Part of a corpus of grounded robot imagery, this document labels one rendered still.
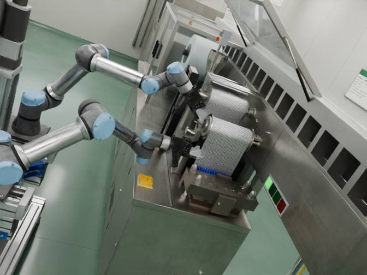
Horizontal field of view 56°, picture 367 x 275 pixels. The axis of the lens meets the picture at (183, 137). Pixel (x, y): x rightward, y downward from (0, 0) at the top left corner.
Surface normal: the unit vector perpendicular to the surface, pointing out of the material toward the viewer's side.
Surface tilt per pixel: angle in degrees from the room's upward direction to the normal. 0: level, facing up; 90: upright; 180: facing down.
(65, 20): 90
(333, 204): 90
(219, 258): 90
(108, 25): 90
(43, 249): 0
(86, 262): 0
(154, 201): 0
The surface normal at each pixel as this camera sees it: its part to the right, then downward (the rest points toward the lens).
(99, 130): 0.68, 0.49
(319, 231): -0.92, -0.30
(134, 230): 0.11, 0.46
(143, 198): 0.38, -0.84
